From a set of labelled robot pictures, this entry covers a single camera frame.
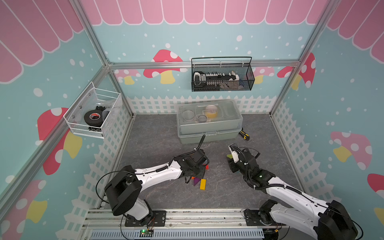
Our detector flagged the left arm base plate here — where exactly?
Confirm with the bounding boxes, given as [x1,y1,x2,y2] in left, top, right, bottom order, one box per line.
[125,211,167,228]

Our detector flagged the black wire mesh basket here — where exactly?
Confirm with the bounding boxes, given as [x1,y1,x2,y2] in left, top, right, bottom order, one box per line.
[191,57,255,92]

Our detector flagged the yellow black screwdriver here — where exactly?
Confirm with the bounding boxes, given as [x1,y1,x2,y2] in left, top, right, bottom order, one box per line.
[239,130,250,141]

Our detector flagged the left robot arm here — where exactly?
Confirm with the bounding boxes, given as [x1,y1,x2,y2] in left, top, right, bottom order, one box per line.
[104,149,210,226]

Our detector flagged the black tape roll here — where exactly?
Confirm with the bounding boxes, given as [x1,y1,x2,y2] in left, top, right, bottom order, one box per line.
[84,110,104,128]

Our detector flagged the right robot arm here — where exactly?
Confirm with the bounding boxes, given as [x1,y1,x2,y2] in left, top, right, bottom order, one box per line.
[227,144,364,240]

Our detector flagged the white wire basket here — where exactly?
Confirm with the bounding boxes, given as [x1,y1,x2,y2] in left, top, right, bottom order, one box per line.
[63,83,123,139]

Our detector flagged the green lit circuit board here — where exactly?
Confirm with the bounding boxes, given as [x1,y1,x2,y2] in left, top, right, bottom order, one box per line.
[139,229,154,238]

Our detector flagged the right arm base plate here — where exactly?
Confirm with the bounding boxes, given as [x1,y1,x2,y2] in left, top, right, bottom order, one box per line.
[244,209,271,227]

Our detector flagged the white black tool in basket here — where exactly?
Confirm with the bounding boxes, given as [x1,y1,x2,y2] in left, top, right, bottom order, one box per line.
[192,71,240,90]

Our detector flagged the yellow block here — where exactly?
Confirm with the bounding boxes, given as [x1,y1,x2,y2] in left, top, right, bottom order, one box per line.
[200,179,207,191]

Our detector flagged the purple triangle block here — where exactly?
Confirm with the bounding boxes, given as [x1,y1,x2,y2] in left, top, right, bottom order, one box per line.
[194,178,201,186]

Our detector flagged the translucent plastic storage box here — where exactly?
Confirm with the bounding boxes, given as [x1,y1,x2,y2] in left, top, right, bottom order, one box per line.
[177,100,243,144]

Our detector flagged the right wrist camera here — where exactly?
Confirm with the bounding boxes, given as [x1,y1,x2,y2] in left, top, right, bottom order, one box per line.
[229,144,239,163]

